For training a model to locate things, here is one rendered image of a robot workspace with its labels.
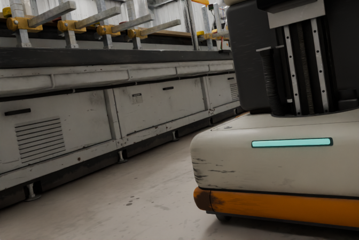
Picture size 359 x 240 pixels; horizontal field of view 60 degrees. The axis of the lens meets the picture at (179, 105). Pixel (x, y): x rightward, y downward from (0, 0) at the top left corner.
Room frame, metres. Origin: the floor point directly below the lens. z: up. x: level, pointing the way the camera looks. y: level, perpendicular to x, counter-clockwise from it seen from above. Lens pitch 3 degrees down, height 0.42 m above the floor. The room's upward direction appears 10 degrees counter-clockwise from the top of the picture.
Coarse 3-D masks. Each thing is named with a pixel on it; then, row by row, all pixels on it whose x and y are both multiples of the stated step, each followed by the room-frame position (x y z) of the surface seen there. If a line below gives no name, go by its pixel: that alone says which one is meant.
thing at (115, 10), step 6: (114, 6) 1.42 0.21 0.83; (102, 12) 1.47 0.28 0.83; (108, 12) 1.45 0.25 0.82; (114, 12) 1.43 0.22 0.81; (120, 12) 1.44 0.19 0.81; (90, 18) 1.52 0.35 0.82; (96, 18) 1.49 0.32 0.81; (102, 18) 1.47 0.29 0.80; (78, 24) 1.57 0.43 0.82; (84, 24) 1.54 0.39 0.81; (90, 24) 1.54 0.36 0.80
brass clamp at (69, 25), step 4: (60, 20) 1.53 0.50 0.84; (64, 20) 1.55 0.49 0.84; (68, 20) 1.55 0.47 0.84; (72, 20) 1.57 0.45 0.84; (60, 24) 1.53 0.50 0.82; (64, 24) 1.53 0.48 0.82; (68, 24) 1.55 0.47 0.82; (72, 24) 1.57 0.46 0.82; (60, 28) 1.54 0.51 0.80; (64, 28) 1.53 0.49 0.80; (68, 28) 1.54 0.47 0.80; (72, 28) 1.56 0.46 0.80; (84, 28) 1.63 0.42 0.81; (76, 32) 1.62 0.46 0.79; (80, 32) 1.63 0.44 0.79
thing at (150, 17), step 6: (138, 18) 1.67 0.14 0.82; (144, 18) 1.65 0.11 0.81; (150, 18) 1.63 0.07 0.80; (120, 24) 1.75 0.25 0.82; (126, 24) 1.72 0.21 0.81; (132, 24) 1.70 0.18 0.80; (138, 24) 1.69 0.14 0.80; (114, 30) 1.78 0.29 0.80; (120, 30) 1.78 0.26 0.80; (96, 36) 1.86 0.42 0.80
